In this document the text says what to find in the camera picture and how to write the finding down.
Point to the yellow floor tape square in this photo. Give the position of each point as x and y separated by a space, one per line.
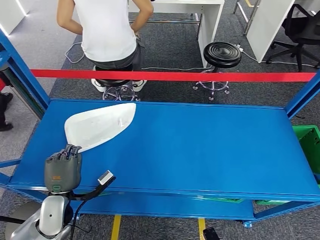
115 228

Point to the white power strip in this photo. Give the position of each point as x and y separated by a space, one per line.
239 49

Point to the blue metal shelf rack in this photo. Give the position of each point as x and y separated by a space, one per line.
187 149

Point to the person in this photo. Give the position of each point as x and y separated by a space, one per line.
107 30
3 106

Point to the black pole stanchion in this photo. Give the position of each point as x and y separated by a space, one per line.
17 212

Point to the red barrier belt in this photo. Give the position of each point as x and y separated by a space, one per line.
200 76
1 85

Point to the black office chair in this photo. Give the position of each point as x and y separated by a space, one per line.
305 30

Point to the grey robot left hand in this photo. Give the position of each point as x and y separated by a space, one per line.
63 172

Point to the white curved plastic part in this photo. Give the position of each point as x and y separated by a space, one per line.
100 126

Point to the black round stool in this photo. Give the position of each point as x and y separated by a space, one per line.
112 82
222 54

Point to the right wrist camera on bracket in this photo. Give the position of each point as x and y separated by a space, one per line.
210 234

